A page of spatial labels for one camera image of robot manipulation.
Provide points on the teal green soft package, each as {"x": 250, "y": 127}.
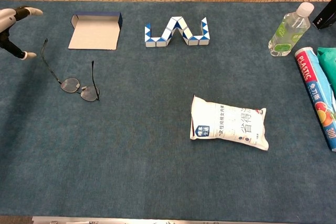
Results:
{"x": 329, "y": 61}

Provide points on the clear green label water bottle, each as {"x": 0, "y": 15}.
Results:
{"x": 286, "y": 35}

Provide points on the aluminium table edge rail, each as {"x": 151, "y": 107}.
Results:
{"x": 183, "y": 221}

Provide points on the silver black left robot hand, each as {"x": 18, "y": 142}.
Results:
{"x": 6, "y": 18}

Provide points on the open blue cardboard box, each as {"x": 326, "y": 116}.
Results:
{"x": 94, "y": 35}

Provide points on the blue white snake puzzle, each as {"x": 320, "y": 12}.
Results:
{"x": 160, "y": 42}

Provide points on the thin black-framed eyeglasses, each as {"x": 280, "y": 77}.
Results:
{"x": 69, "y": 85}

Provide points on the plastic wrap roll box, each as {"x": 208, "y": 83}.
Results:
{"x": 315, "y": 87}

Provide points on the blue felt table cloth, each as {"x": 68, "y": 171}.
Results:
{"x": 157, "y": 169}

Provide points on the white printed plastic packet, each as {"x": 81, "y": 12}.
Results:
{"x": 231, "y": 127}

